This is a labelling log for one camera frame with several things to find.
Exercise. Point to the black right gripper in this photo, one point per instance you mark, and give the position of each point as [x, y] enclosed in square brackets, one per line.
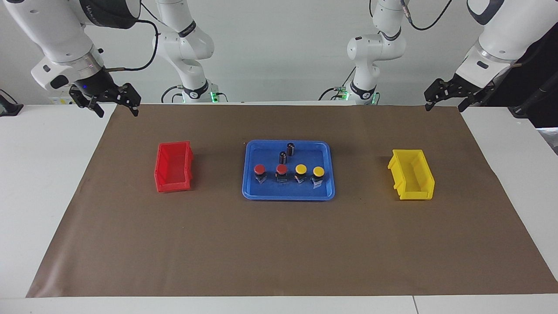
[96, 85]

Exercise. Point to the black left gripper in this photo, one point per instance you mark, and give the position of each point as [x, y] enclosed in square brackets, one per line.
[464, 89]

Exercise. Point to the yellow push button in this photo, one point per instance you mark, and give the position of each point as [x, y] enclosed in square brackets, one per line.
[301, 168]
[318, 171]

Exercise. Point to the red push button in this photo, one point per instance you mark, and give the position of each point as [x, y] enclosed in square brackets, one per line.
[260, 169]
[281, 169]

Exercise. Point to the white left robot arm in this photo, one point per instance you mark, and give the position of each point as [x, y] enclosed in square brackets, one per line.
[497, 39]

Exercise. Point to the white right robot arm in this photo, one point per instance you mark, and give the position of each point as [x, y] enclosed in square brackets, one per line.
[52, 35]

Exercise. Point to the black stand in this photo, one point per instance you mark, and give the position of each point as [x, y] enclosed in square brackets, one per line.
[529, 104]

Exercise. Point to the red plastic bin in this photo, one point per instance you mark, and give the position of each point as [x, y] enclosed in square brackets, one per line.
[174, 187]

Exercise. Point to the yellow plastic bin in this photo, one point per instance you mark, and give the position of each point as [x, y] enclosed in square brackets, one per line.
[414, 195]

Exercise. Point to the black device at table edge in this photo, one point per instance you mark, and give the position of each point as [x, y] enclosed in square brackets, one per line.
[8, 108]

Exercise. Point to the grey object beside table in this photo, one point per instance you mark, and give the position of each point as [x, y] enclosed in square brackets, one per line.
[550, 139]

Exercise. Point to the black cylindrical capacitor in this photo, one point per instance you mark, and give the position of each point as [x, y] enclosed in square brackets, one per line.
[290, 149]
[283, 158]

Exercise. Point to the blue plastic tray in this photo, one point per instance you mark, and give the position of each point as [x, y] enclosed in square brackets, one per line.
[270, 192]

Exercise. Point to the brown paper mat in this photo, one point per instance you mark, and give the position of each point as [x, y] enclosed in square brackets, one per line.
[279, 244]

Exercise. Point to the white wall outlet box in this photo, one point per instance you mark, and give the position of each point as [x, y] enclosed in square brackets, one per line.
[61, 100]

